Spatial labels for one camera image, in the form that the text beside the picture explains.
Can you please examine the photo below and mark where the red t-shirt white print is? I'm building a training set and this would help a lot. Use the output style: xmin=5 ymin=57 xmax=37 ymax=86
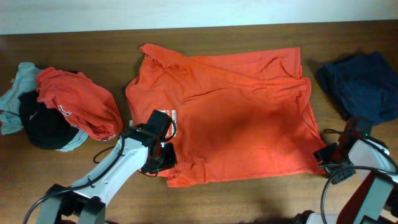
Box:
xmin=126 ymin=44 xmax=324 ymax=187

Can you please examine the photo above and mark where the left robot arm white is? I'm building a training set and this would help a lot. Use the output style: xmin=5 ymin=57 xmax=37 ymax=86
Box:
xmin=37 ymin=110 xmax=177 ymax=223

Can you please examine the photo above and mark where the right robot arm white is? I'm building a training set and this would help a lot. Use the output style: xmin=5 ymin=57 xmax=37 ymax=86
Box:
xmin=292 ymin=117 xmax=397 ymax=224

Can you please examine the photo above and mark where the red crumpled t-shirt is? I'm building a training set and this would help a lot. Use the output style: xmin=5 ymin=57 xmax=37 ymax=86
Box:
xmin=36 ymin=67 xmax=123 ymax=141

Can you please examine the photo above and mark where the folded navy blue garment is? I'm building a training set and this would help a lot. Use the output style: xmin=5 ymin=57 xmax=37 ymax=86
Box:
xmin=316 ymin=52 xmax=397 ymax=125

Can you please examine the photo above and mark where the black garment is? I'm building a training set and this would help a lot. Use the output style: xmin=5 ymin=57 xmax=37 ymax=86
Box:
xmin=19 ymin=90 xmax=78 ymax=150

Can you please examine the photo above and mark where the grey t-shirt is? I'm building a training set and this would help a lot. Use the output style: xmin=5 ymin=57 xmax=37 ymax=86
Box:
xmin=1 ymin=62 xmax=88 ymax=152

